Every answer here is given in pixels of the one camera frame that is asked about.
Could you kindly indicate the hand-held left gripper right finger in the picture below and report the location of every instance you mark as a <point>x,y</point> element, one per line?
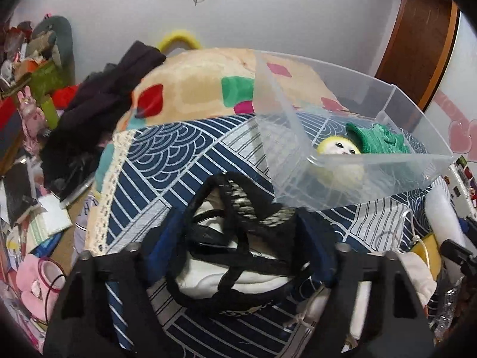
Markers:
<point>315,246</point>

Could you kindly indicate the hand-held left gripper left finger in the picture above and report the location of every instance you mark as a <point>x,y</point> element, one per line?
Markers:
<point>161,248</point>

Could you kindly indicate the yellow plush doll green outfit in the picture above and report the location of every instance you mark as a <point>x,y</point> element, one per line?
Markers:
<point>346,156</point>

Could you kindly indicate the clear plastic storage box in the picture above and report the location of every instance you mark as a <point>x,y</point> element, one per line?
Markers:
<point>335,126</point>

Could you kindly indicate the navy wave-pattern quilt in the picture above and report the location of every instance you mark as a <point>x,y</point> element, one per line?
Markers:
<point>179,171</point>

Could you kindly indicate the pink plush slipper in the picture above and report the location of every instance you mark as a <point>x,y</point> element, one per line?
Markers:
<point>35,281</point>

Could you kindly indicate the white cloth bundle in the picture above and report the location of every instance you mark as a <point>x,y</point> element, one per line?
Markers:
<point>443,212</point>

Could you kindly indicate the dark clothes pile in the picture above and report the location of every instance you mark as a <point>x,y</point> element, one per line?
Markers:
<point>93,115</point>

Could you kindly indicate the beige blanket with colour patches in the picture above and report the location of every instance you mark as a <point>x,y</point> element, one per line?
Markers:
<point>193,89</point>

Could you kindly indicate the red cloth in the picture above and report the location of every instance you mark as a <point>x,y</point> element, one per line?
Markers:
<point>65,97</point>

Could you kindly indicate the pink rabbit plush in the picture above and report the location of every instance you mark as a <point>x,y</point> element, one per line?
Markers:
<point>30,117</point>

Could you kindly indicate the yellow curved plush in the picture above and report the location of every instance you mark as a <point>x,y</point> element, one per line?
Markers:
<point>178,41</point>

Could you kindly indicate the brown wooden door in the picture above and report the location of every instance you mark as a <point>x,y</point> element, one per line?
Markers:
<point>417,48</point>

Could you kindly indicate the grey-green plush toy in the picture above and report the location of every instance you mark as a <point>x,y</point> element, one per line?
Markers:
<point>56,41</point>

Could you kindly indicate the pink heart wall sticker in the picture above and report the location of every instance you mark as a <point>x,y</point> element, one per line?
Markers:
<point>462,134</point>

